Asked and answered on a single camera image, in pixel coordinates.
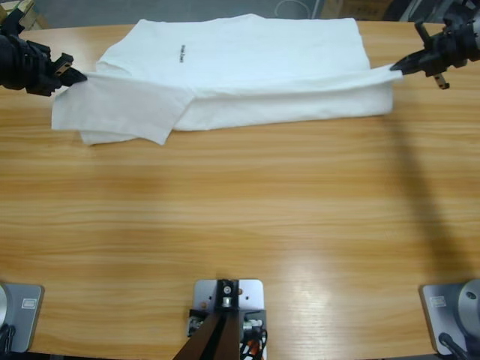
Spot cardboard box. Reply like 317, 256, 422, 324
321, 0, 395, 20

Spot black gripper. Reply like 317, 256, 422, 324
389, 20, 470, 90
0, 35, 89, 97

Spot wooden crate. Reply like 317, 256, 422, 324
0, 0, 50, 35

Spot white t-shirt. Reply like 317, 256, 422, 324
50, 13, 405, 147

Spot orange and black cable bundle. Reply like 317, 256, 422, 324
239, 328, 269, 360

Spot black base cable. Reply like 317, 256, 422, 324
0, 324, 17, 353
438, 331, 470, 357

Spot small electronics module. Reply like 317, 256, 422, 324
241, 310, 268, 335
187, 307, 206, 337

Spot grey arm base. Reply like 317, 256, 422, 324
0, 283, 45, 353
418, 277, 480, 356

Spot grey metal equipment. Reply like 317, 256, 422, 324
385, 0, 480, 26

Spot white mount plate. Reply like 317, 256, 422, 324
193, 278, 268, 360

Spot dark camera post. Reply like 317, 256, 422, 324
174, 278, 241, 360

